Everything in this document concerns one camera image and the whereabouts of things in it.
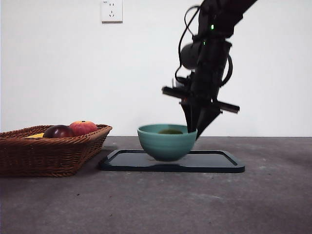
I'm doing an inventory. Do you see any black rectangular tray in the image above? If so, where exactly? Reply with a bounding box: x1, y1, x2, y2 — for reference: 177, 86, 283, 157
98, 149, 246, 174

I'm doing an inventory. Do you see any brown wicker basket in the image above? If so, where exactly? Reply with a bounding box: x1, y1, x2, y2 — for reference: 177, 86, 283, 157
0, 124, 113, 178

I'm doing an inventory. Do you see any yellow fruit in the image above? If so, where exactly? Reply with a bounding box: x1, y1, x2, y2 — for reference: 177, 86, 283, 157
24, 132, 45, 139

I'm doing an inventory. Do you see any dark green avocado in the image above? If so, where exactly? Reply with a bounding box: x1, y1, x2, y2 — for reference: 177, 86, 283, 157
157, 128, 184, 135

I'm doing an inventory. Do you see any dark purple plum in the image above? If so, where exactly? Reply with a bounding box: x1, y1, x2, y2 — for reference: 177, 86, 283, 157
42, 124, 75, 139

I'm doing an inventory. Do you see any white wall socket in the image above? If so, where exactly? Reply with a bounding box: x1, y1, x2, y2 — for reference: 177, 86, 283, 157
101, 0, 123, 24

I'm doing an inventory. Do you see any teal ceramic bowl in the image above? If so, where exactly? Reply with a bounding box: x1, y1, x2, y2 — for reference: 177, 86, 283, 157
136, 123, 198, 162

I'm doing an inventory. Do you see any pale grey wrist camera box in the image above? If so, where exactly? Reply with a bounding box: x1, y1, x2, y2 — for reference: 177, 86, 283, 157
171, 77, 184, 89

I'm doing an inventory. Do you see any red orange peach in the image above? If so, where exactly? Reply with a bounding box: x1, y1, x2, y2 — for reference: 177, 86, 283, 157
69, 120, 98, 137

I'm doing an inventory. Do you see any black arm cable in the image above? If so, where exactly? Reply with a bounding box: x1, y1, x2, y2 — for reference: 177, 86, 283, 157
218, 54, 234, 88
174, 4, 203, 81

